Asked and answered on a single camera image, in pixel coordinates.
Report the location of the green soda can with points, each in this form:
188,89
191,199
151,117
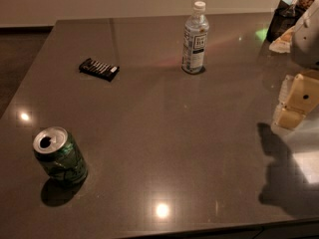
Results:
57,152

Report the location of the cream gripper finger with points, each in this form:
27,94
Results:
286,118
304,93

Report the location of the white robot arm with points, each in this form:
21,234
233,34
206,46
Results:
304,48

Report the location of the black bag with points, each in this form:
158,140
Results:
279,24

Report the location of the black chocolate rxbar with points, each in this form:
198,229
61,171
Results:
99,69

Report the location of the clear water bottle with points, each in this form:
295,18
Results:
195,39

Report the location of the white snack packet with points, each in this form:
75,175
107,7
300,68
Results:
282,44

